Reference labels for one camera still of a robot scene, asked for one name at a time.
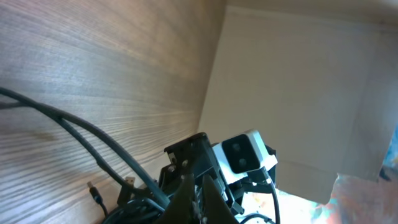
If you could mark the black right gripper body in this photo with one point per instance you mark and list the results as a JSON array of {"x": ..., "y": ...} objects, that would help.
[{"x": 195, "y": 155}]

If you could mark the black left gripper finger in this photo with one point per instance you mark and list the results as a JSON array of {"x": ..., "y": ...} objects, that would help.
[{"x": 179, "y": 210}]

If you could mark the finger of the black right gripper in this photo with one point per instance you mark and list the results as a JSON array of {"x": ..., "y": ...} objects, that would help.
[{"x": 215, "y": 209}]

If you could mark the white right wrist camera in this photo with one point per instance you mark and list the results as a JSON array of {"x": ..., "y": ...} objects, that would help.
[{"x": 241, "y": 154}]

